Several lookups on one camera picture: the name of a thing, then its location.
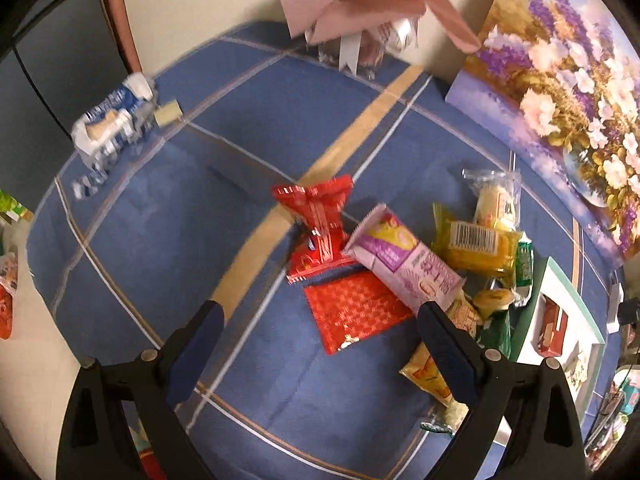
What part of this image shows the clear wrapped white cake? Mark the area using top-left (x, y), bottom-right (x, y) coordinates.
top-left (461, 167), bottom-right (522, 233)

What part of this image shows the orange yellow snack packet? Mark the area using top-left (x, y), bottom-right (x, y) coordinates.
top-left (398, 342), bottom-right (456, 408)

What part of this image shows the purple snack packet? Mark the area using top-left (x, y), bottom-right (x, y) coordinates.
top-left (343, 203), bottom-right (468, 313)

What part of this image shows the red twisted snack packet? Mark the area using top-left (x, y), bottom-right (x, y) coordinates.
top-left (271, 175), bottom-right (359, 286)

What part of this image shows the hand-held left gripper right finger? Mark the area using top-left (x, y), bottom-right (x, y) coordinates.
top-left (416, 300), bottom-right (587, 480)

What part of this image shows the green white snack packet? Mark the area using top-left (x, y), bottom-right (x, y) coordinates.
top-left (515, 240), bottom-right (535, 308)

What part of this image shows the orange white packet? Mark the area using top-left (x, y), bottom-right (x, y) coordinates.
top-left (0, 252), bottom-right (20, 341)

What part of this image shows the red boxed snack packet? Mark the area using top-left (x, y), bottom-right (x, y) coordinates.
top-left (536, 295), bottom-right (570, 358)

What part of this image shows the small beige block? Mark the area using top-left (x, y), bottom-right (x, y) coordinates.
top-left (154, 101), bottom-right (182, 126)

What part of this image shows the white box with green rim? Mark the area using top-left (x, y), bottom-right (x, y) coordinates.
top-left (509, 256), bottom-right (607, 446)

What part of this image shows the white printed snack packet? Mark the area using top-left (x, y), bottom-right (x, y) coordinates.
top-left (565, 350), bottom-right (591, 391)

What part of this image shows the light green packet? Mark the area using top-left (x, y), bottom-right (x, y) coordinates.
top-left (0, 190), bottom-right (33, 226)

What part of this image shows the red yellow snack packet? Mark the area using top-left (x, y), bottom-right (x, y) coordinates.
top-left (127, 425), bottom-right (168, 480)

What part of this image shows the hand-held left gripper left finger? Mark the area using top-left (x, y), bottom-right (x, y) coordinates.
top-left (56, 300), bottom-right (226, 480)

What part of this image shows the clear pale snack packet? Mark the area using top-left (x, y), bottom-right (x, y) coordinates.
top-left (420, 400), bottom-right (468, 433)

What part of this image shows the flower painting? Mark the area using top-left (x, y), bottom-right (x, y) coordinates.
top-left (445, 0), bottom-right (640, 266)

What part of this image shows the red gold patterned snack packet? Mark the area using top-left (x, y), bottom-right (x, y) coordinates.
top-left (303, 270), bottom-right (416, 356)

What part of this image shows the reddish brown board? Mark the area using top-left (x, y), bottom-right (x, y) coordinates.
top-left (97, 0), bottom-right (143, 73)

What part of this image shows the yellow barcode snack packet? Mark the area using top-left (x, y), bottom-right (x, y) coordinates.
top-left (431, 203), bottom-right (523, 278)

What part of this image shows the black device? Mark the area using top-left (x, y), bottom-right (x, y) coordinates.
top-left (617, 299), bottom-right (640, 326)

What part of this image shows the dark green snack packet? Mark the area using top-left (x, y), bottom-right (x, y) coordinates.
top-left (480, 310), bottom-right (513, 361)

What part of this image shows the beige round cookie packet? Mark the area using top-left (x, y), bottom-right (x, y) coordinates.
top-left (445, 295), bottom-right (483, 341)

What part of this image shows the blue white snack packet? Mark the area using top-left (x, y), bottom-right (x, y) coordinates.
top-left (70, 72), bottom-right (160, 200)

